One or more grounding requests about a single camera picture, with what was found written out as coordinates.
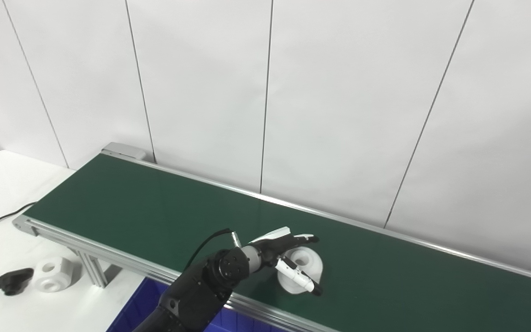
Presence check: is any grey conveyor end housing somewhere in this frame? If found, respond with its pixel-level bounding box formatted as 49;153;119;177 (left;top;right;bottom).
101;142;147;162

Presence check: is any aluminium conveyor leg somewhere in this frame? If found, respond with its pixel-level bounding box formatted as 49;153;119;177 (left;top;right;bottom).
65;247;109;289

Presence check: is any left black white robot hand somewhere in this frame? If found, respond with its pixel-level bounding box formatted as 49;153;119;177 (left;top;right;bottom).
247;226;324;296

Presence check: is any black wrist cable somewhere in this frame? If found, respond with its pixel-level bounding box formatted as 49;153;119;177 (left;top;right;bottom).
183;228;243;273

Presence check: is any black plastic part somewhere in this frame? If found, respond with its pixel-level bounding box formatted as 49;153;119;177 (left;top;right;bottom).
0;268;34;296

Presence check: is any blue plastic bin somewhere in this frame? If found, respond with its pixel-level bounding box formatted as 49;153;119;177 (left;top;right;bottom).
106;277;284;332

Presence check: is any white two-hole plastic part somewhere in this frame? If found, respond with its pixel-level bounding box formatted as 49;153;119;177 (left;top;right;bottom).
33;257;75;293
277;247;324;295

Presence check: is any green conveyor belt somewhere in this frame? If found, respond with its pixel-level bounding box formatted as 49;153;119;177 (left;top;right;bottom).
12;150;531;332

